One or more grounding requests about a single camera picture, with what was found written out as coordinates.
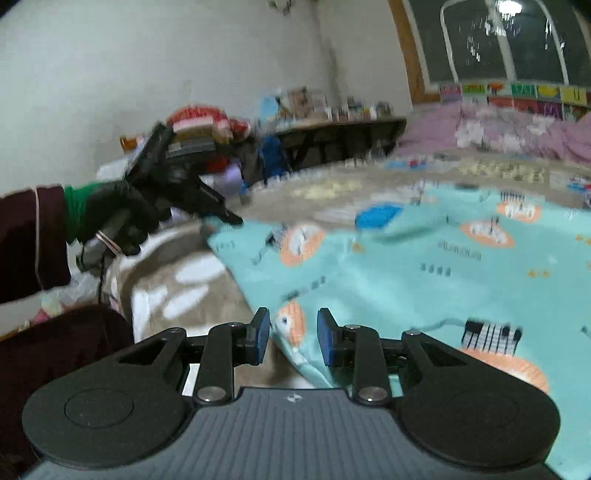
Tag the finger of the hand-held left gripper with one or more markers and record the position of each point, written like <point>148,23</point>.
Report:
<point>214,198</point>

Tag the person's dark red clothing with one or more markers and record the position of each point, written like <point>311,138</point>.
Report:
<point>55,360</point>

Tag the red floral garment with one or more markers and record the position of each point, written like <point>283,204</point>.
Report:
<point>203,117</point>

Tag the colourful alphabet panel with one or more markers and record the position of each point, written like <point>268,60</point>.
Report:
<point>517,99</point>

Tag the light blue printed garment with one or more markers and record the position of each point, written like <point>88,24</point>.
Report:
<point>392,286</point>

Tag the person's left hand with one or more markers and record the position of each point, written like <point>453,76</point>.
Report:
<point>124,203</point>

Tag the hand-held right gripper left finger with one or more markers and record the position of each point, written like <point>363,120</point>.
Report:
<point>264,334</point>

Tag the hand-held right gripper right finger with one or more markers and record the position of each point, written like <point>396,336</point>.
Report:
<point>325,337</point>

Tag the blue bag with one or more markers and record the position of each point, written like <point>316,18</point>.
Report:
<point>273,157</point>

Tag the dark wooden desk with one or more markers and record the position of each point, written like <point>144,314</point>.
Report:
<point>341,138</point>

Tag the cartoon printed blanket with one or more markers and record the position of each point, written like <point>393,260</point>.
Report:
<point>152,263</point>

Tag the window with wooden frame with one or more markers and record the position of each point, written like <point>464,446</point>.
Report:
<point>485,41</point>

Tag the clutter of small desk items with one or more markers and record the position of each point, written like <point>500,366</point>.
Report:
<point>323,108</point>

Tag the purple floral duvet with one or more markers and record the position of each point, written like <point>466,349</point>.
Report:
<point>508,134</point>

